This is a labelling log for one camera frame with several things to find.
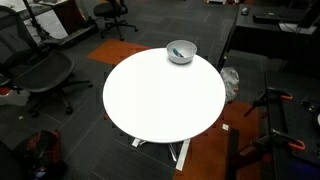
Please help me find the white ceramic bowl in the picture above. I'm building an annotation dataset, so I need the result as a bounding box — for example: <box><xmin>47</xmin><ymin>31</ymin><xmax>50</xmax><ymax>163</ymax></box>
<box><xmin>166</xmin><ymin>39</ymin><xmax>198</xmax><ymax>65</ymax></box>

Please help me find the white metal table base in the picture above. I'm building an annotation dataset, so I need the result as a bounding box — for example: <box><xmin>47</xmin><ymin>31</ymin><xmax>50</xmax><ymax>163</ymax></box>
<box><xmin>131</xmin><ymin>137</ymin><xmax>192</xmax><ymax>172</ymax></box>

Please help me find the white plastic bag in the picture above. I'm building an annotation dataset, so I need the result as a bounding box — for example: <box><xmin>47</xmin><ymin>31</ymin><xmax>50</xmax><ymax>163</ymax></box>
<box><xmin>219</xmin><ymin>66</ymin><xmax>240</xmax><ymax>104</ymax></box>

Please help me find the black padded office chair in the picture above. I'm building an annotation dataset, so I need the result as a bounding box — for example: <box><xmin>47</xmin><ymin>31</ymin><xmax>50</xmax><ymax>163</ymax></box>
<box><xmin>93</xmin><ymin>0</ymin><xmax>139</xmax><ymax>42</ymax></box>

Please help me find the black office desk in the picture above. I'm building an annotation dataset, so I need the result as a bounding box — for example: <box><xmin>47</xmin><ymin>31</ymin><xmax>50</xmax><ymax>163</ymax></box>
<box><xmin>217</xmin><ymin>3</ymin><xmax>320</xmax><ymax>79</ymax></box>

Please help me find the black mesh office chair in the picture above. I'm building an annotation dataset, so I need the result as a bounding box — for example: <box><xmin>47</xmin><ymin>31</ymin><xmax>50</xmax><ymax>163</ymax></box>
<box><xmin>0</xmin><ymin>4</ymin><xmax>94</xmax><ymax>118</ymax></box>

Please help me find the brown wooden cabinet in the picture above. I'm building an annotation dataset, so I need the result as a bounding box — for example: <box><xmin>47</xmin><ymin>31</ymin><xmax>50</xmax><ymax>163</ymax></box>
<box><xmin>53</xmin><ymin>0</ymin><xmax>85</xmax><ymax>34</ymax></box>

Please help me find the red and black backpack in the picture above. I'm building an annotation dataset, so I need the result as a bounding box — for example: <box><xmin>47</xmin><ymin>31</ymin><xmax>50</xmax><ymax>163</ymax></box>
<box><xmin>13</xmin><ymin>129</ymin><xmax>66</xmax><ymax>180</ymax></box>

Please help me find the black keyboard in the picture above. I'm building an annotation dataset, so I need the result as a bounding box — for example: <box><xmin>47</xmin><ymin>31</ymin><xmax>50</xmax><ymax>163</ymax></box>
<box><xmin>252</xmin><ymin>12</ymin><xmax>283</xmax><ymax>25</ymax></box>

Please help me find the black workbench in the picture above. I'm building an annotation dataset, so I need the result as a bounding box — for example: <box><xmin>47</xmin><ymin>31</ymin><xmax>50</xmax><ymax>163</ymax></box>
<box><xmin>264</xmin><ymin>69</ymin><xmax>320</xmax><ymax>180</ymax></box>

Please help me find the white paper sheet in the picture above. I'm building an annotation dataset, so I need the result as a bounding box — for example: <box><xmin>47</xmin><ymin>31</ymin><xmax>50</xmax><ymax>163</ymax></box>
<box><xmin>279</xmin><ymin>22</ymin><xmax>317</xmax><ymax>36</ymax></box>

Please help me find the black desk leg frame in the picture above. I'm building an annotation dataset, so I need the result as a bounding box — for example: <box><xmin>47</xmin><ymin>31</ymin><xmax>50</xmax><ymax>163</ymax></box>
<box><xmin>22</xmin><ymin>0</ymin><xmax>99</xmax><ymax>48</ymax></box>

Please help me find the orange handled bar clamp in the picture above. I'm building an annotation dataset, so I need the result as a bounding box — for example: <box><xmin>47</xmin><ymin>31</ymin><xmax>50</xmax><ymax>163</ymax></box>
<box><xmin>249</xmin><ymin>129</ymin><xmax>307</xmax><ymax>156</ymax></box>
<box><xmin>243</xmin><ymin>87</ymin><xmax>294</xmax><ymax>118</ymax></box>

